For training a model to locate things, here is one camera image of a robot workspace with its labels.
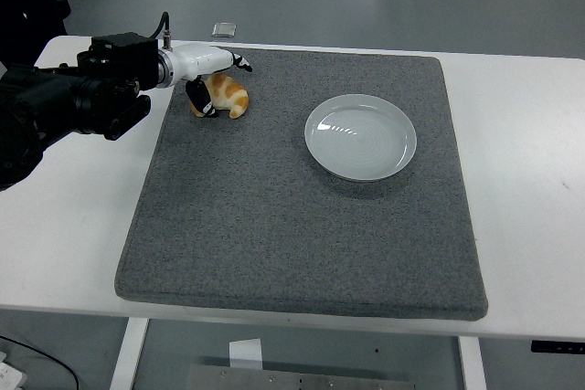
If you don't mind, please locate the grey metal plate with screws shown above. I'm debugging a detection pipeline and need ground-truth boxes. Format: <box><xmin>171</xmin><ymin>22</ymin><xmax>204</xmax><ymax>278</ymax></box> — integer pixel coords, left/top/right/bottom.
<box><xmin>185</xmin><ymin>364</ymin><xmax>417</xmax><ymax>390</ymax></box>

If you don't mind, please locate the white power strip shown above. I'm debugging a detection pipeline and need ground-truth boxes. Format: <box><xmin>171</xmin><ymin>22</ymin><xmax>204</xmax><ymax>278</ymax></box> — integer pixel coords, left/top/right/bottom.
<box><xmin>0</xmin><ymin>351</ymin><xmax>27</xmax><ymax>390</ymax></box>

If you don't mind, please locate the person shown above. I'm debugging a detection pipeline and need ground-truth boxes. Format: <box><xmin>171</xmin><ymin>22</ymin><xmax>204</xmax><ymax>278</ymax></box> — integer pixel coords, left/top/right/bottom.
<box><xmin>0</xmin><ymin>0</ymin><xmax>73</xmax><ymax>74</ymax></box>

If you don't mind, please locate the black table control panel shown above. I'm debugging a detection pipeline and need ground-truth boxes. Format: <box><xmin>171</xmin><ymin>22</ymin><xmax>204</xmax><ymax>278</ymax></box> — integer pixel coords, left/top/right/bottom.
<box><xmin>530</xmin><ymin>339</ymin><xmax>585</xmax><ymax>354</ymax></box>

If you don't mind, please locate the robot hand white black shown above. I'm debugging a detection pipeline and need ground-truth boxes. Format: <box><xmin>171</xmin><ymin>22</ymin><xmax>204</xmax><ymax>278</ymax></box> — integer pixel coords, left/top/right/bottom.
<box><xmin>169</xmin><ymin>42</ymin><xmax>253</xmax><ymax>120</ymax></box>

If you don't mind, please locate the croissant bread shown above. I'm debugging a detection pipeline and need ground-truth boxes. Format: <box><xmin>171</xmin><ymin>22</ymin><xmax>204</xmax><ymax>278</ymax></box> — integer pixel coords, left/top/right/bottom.
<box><xmin>190</xmin><ymin>72</ymin><xmax>250</xmax><ymax>120</ymax></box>

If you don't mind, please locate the white round plate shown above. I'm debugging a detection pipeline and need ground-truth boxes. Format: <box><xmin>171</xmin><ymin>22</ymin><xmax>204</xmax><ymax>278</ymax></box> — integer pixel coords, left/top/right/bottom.
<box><xmin>303</xmin><ymin>93</ymin><xmax>419</xmax><ymax>183</ymax></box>

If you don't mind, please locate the black floor cable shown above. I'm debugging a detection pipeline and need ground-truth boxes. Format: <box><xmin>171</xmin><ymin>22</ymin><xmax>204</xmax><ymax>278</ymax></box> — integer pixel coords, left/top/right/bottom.
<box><xmin>0</xmin><ymin>334</ymin><xmax>81</xmax><ymax>390</ymax></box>

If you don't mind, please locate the grey felt mat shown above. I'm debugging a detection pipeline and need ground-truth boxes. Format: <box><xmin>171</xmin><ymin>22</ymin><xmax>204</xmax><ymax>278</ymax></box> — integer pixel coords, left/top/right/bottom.
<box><xmin>112</xmin><ymin>46</ymin><xmax>489</xmax><ymax>321</ymax></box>

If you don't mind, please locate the white table leg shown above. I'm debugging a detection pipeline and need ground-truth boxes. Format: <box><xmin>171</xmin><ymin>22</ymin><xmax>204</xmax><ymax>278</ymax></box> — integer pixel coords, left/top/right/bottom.
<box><xmin>458</xmin><ymin>337</ymin><xmax>488</xmax><ymax>390</ymax></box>
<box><xmin>109</xmin><ymin>318</ymin><xmax>150</xmax><ymax>390</ymax></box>

